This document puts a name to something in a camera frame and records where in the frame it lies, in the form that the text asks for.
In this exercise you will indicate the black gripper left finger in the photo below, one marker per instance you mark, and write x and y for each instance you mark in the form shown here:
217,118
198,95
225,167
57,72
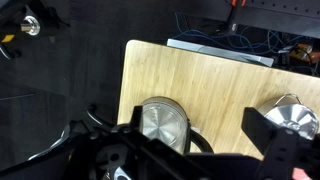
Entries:
136,115

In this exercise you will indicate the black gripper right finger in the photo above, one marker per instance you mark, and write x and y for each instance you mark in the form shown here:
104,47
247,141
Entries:
258,125

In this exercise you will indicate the steel pot lid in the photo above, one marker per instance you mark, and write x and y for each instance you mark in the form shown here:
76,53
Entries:
295,120

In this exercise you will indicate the glass electric kettle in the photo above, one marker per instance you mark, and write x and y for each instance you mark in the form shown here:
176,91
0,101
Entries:
163,121

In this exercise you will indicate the orange and black device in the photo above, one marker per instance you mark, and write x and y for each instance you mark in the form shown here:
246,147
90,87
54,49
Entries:
301,50

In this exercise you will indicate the black perforated board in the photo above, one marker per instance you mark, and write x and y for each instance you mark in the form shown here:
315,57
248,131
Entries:
283,15

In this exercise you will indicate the black chair base with caster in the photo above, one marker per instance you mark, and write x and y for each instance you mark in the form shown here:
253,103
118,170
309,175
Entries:
31,25

